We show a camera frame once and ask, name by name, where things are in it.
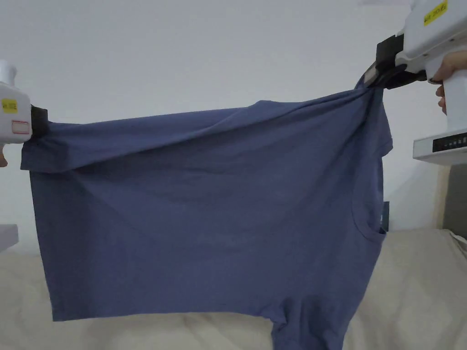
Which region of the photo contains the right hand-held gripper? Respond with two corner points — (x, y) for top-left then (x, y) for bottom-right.
(359, 0), (467, 165)

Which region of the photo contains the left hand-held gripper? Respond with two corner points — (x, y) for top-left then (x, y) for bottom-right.
(0, 60), (50, 253)

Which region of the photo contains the dark blue t-shirt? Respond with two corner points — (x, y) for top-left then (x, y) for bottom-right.
(20, 74), (394, 350)

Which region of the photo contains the person's right hand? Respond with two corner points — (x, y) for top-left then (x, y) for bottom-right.
(428, 50), (467, 115)

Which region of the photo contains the bed with beige sheet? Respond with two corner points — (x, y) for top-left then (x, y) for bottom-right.
(0, 227), (467, 350)

